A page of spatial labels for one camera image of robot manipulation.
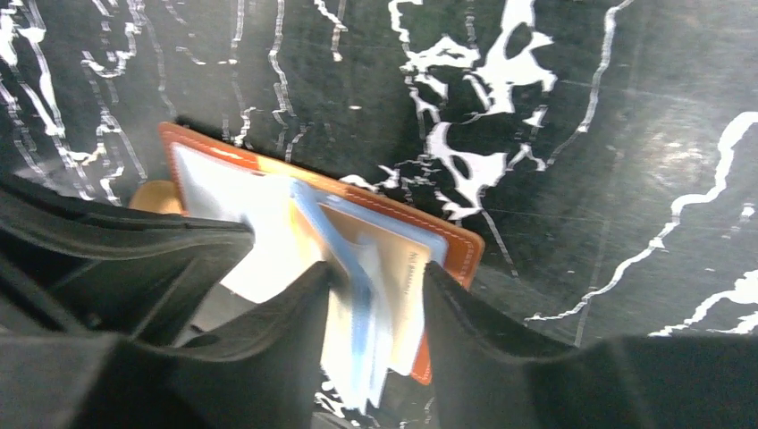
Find beige card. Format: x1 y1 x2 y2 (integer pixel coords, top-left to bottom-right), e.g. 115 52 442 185
320 201 447 375

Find blue striped card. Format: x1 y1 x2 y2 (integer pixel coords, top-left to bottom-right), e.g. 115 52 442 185
290 180 376 412

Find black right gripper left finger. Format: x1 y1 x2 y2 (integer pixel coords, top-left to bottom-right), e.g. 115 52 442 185
1 262 332 428

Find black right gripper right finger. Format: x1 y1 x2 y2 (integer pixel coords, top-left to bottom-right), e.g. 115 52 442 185
424 262 757 428

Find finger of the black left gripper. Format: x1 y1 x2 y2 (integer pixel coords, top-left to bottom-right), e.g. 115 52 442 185
1 174 255 346

